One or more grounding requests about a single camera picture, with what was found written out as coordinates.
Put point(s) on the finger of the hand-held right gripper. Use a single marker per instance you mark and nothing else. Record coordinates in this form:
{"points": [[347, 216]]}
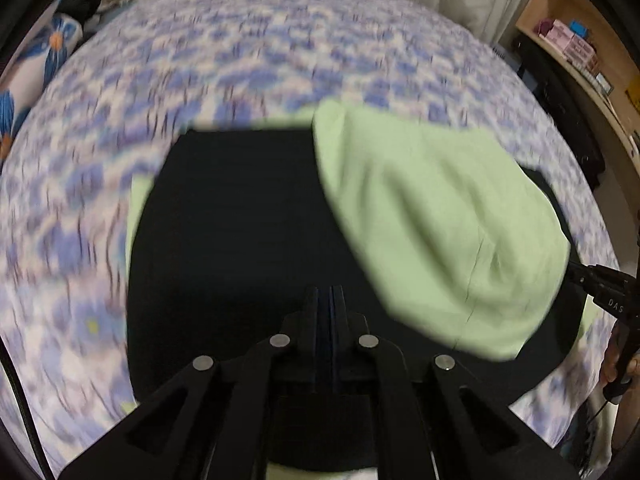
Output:
{"points": [[582, 276]]}

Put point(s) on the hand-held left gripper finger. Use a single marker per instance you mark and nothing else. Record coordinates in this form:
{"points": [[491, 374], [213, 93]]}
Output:
{"points": [[336, 320], [324, 320]]}

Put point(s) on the green and black hooded jacket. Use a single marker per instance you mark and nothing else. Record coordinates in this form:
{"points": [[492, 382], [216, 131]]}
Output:
{"points": [[225, 220]]}

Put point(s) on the person's right hand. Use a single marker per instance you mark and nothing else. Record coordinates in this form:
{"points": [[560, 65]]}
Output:
{"points": [[611, 360]]}

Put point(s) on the stack of pink boxes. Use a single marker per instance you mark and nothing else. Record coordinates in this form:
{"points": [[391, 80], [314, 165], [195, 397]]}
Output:
{"points": [[572, 45]]}

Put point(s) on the small blue box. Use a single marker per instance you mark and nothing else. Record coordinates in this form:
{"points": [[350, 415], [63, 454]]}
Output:
{"points": [[578, 27]]}

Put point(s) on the wooden shelf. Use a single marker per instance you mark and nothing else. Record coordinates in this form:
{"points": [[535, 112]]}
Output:
{"points": [[550, 0]]}

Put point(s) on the blue floral bed sheet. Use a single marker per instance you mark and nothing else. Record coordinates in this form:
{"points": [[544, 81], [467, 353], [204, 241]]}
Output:
{"points": [[200, 50]]}

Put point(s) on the white pillow with blue flowers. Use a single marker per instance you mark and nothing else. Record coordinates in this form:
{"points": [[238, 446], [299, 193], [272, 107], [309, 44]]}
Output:
{"points": [[35, 70]]}

